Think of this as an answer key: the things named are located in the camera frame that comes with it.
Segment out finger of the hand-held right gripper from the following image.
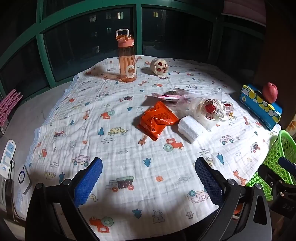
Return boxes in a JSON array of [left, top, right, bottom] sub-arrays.
[[257, 164, 294, 188], [278, 156, 296, 174]]

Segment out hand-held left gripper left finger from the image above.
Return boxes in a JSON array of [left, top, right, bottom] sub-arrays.
[[25, 157, 103, 241]]

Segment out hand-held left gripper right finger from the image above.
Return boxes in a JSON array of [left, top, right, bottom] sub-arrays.
[[195, 157, 273, 241]]

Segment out green plastic basket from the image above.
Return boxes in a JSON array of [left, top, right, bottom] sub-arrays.
[[245, 130, 296, 202]]

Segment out clear plastic cup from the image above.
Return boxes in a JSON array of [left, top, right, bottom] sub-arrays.
[[176, 97, 208, 122]]

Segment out white printed blanket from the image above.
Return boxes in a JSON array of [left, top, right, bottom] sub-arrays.
[[24, 56, 281, 234]]

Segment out white folded tissue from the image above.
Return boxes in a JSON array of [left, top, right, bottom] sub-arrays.
[[178, 116, 205, 143]]

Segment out white round device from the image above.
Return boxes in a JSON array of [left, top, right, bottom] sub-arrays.
[[15, 164, 33, 195]]

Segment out blue dotted tissue box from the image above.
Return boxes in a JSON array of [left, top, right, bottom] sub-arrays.
[[239, 84, 283, 131]]

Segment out crumpled white red wrapper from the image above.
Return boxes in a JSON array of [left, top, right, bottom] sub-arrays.
[[200, 98, 228, 121]]

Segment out red apple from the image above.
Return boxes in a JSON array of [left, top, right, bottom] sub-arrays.
[[262, 82, 278, 103]]

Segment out small clear box red contents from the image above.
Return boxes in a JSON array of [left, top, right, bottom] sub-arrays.
[[222, 101, 234, 115]]

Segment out orange snack packet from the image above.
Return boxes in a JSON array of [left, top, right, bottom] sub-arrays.
[[137, 101, 180, 142]]

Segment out white power strip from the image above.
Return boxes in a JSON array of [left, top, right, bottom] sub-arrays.
[[0, 139, 16, 174]]

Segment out clear plastic tray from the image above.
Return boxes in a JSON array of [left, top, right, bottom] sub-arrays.
[[173, 87, 223, 102]]

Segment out pink wrapper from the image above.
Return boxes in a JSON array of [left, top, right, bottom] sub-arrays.
[[151, 91, 185, 100]]

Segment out white plush toy red spots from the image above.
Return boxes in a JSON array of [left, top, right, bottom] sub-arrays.
[[150, 58, 169, 76]]

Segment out pink water bottle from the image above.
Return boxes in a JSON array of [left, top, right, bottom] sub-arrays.
[[116, 28, 137, 82]]

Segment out pink curtain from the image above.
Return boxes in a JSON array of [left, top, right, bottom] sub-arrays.
[[222, 0, 269, 26]]

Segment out green window frame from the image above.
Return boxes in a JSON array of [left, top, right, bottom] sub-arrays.
[[0, 0, 266, 98]]

